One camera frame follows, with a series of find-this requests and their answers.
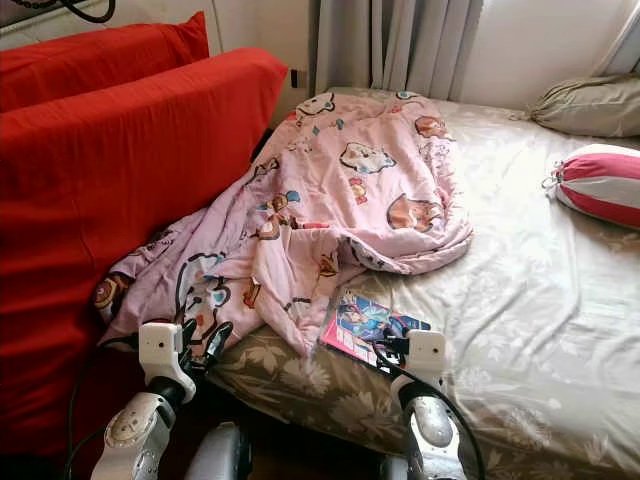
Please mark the colourful comic book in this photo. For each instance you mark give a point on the colourful comic book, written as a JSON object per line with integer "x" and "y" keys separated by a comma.
{"x": 360, "y": 330}

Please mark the silver left robot leg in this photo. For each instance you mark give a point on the silver left robot leg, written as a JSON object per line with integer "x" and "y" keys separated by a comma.
{"x": 220, "y": 452}

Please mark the silver robot leg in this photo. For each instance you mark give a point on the silver robot leg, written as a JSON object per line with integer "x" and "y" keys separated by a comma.
{"x": 220, "y": 452}
{"x": 394, "y": 470}

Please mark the silver right robot leg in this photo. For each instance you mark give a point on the silver right robot leg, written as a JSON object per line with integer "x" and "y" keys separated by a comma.
{"x": 394, "y": 470}

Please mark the red cushion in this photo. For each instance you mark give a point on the red cushion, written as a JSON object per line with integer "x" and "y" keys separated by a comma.
{"x": 90, "y": 60}
{"x": 120, "y": 230}

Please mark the bed with beige floral sheet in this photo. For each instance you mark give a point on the bed with beige floral sheet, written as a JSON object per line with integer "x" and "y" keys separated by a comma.
{"x": 540, "y": 320}

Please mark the pink cartoon print blanket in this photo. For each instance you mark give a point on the pink cartoon print blanket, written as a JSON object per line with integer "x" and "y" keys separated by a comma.
{"x": 350, "y": 200}

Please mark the red white striped bolster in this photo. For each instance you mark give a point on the red white striped bolster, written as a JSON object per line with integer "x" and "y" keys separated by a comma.
{"x": 595, "y": 185}

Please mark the grey curtain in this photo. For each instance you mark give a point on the grey curtain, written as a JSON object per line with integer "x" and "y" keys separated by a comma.
{"x": 622, "y": 40}
{"x": 380, "y": 45}

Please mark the beige pillow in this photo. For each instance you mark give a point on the beige pillow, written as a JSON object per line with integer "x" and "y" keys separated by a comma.
{"x": 590, "y": 105}

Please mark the beige padded headboard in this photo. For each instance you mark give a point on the beige padded headboard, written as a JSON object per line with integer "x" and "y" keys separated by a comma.
{"x": 150, "y": 20}

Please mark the black wall socket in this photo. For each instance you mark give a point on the black wall socket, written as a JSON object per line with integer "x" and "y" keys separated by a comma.
{"x": 295, "y": 78}

